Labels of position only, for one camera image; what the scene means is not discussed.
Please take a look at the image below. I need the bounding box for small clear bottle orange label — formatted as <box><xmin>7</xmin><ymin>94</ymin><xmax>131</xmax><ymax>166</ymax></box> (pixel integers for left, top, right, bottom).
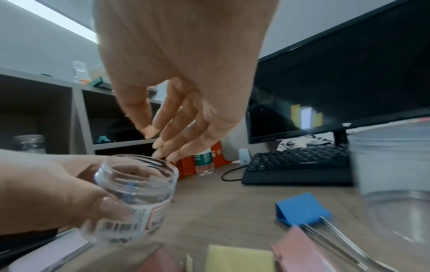
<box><xmin>71</xmin><ymin>60</ymin><xmax>93</xmax><ymax>85</ymax></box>

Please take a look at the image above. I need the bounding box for black keyboard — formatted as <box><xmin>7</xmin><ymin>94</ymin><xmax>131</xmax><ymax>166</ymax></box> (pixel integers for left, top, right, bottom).
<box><xmin>241</xmin><ymin>144</ymin><xmax>355</xmax><ymax>187</ymax></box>

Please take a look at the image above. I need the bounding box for large clear plastic jar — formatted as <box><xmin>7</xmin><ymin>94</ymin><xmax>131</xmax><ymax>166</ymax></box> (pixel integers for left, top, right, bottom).
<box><xmin>346</xmin><ymin>118</ymin><xmax>430</xmax><ymax>245</ymax></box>

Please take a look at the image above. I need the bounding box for grey small box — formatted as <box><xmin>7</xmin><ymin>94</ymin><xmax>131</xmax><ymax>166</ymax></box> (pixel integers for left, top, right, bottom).
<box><xmin>306</xmin><ymin>138</ymin><xmax>332</xmax><ymax>147</ymax></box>

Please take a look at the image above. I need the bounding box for small clear plastic jar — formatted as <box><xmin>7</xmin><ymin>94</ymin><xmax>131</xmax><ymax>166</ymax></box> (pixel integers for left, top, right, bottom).
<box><xmin>80</xmin><ymin>154</ymin><xmax>180</xmax><ymax>246</ymax></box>

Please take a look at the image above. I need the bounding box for green white box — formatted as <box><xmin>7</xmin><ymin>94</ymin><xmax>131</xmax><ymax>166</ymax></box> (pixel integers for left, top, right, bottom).
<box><xmin>90</xmin><ymin>76</ymin><xmax>113</xmax><ymax>90</ymax></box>

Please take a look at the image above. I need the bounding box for ceiling light panel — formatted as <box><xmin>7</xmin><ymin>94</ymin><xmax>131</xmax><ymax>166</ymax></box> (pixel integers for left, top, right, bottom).
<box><xmin>6</xmin><ymin>0</ymin><xmax>99</xmax><ymax>45</ymax></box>

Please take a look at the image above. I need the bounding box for person's left hand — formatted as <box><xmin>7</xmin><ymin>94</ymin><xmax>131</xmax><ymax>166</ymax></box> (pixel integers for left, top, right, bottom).
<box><xmin>0</xmin><ymin>148</ymin><xmax>142</xmax><ymax>236</ymax></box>

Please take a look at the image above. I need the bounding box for pile of large binder clips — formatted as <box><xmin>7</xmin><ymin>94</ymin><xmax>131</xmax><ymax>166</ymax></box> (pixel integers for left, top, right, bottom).
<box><xmin>134</xmin><ymin>191</ymin><xmax>404</xmax><ymax>272</ymax></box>

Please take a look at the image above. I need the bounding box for grey shelf unit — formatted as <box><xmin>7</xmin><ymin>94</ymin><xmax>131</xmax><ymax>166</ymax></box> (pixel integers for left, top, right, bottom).
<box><xmin>0</xmin><ymin>66</ymin><xmax>169</xmax><ymax>158</ymax></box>

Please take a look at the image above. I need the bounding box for clear water bottle green cap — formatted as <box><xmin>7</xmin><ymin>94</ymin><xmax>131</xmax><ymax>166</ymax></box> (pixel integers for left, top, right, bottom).
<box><xmin>193</xmin><ymin>148</ymin><xmax>216</xmax><ymax>177</ymax></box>

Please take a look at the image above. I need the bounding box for black computer monitor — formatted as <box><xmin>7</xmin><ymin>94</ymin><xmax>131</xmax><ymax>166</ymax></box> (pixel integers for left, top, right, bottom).
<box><xmin>245</xmin><ymin>0</ymin><xmax>430</xmax><ymax>146</ymax></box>

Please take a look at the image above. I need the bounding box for person's right hand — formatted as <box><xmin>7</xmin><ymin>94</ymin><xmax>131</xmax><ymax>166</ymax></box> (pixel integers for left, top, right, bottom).
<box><xmin>92</xmin><ymin>0</ymin><xmax>281</xmax><ymax>163</ymax></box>

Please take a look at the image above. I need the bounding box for small white device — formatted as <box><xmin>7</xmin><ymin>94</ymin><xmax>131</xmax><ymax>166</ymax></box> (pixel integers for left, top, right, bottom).
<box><xmin>238</xmin><ymin>148</ymin><xmax>252</xmax><ymax>167</ymax></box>

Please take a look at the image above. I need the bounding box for pink smartphone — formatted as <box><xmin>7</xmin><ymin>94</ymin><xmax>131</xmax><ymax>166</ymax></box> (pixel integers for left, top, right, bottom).
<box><xmin>6</xmin><ymin>233</ymin><xmax>95</xmax><ymax>272</ymax></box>

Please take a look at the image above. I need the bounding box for red cardboard box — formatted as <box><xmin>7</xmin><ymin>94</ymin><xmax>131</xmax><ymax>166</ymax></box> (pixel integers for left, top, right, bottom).
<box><xmin>166</xmin><ymin>140</ymin><xmax>234</xmax><ymax>181</ymax></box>

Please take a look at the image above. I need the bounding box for black keyboard cable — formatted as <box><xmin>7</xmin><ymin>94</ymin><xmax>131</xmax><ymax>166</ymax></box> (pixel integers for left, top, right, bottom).
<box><xmin>220</xmin><ymin>165</ymin><xmax>249</xmax><ymax>182</ymax></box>

